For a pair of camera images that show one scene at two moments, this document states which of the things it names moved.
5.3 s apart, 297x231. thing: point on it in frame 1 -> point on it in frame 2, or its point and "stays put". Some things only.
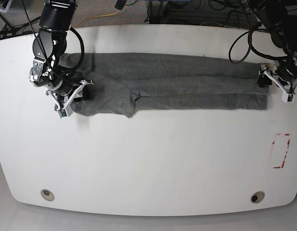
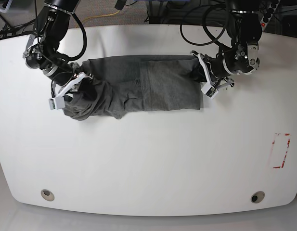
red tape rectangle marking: (285, 155) stays put
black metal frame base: (228, 13) stays put
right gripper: (287, 76) -> (215, 70)
